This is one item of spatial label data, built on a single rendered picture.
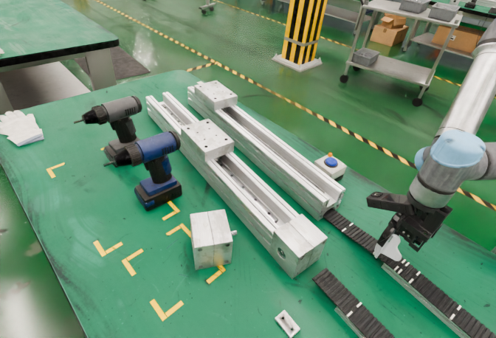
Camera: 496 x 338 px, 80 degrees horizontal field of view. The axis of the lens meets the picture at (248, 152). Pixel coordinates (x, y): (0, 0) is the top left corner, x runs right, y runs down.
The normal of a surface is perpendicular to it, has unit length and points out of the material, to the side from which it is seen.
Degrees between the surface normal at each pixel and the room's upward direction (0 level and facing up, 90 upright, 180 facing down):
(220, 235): 0
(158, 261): 0
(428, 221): 90
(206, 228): 0
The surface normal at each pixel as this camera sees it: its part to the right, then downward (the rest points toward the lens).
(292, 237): 0.08, -0.78
